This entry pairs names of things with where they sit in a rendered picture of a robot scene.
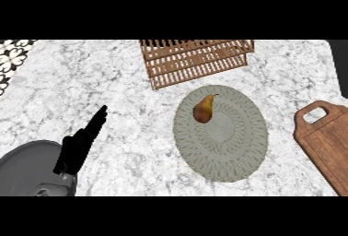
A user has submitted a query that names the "grey oval woven placemat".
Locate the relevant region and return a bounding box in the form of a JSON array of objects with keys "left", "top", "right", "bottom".
[{"left": 171, "top": 84, "right": 269, "bottom": 183}]

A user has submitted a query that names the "brown tiered wire shelf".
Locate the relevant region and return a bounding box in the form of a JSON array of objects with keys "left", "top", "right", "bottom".
[{"left": 138, "top": 40, "right": 255, "bottom": 90}]

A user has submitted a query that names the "red-yellow pear-shaped fruit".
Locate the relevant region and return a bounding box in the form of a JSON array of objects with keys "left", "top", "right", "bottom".
[{"left": 191, "top": 93, "right": 219, "bottom": 124}]

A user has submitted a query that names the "brown wooden cutting board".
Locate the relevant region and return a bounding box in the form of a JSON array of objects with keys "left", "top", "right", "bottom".
[{"left": 292, "top": 100, "right": 348, "bottom": 197}]

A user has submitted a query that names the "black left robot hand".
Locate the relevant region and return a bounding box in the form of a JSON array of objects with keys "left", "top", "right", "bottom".
[{"left": 51, "top": 104, "right": 109, "bottom": 177}]

